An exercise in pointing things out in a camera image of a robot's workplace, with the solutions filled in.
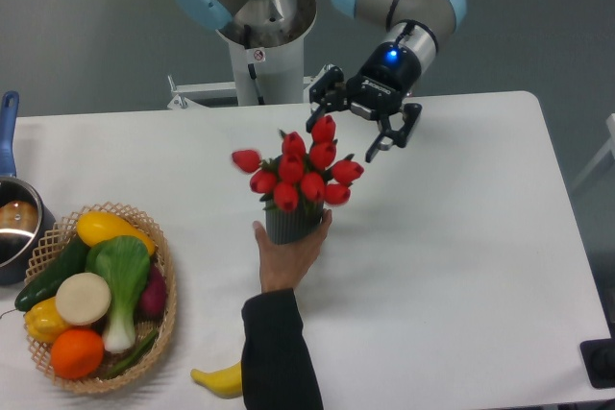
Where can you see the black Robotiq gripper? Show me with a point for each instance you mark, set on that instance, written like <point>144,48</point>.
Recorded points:
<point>374,93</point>

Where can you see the red tulip bouquet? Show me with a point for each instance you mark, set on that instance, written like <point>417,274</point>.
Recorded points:
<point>302,175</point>

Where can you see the dark grey ribbed vase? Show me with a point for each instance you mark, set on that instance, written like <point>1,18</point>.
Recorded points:
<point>285,227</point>

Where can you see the dark sleeved forearm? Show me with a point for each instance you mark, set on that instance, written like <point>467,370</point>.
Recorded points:
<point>276,367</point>

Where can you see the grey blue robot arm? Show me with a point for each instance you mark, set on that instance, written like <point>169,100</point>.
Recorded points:
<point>421,26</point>

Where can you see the person's bare hand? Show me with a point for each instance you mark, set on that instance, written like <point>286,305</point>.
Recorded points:
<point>284,266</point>

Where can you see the green bok choy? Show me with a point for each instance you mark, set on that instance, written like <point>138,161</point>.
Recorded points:
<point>123,263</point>

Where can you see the purple red onion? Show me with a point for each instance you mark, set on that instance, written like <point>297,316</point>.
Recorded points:
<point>153,298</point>

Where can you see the yellow squash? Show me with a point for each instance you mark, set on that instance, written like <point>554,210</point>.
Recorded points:
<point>95,227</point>

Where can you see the yellow banana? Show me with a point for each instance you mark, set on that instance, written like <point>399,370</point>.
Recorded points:
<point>224,383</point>

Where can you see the green bean pod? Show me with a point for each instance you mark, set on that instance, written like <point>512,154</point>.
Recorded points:
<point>134,356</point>

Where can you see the woven wicker basket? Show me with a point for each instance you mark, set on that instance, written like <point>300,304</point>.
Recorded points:
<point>51,245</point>

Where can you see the dark green cucumber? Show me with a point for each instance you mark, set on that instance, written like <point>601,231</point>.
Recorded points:
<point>71,261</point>

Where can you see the black device at edge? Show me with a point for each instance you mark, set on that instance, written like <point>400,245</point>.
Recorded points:
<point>598,359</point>

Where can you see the beige round bun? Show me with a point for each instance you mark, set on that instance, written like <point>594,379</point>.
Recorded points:
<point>83,299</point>

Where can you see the orange fruit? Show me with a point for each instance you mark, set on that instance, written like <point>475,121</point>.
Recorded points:
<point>76,353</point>

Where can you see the yellow bell pepper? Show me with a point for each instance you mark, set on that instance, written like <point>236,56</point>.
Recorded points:
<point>44,322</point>

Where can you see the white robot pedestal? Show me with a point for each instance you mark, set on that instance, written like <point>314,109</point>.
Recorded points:
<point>266,45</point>

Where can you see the white frame at right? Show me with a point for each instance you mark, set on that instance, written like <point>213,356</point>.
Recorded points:
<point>600,162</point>

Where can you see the blue handled saucepan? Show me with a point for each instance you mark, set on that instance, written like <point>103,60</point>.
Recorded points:
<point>24,216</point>

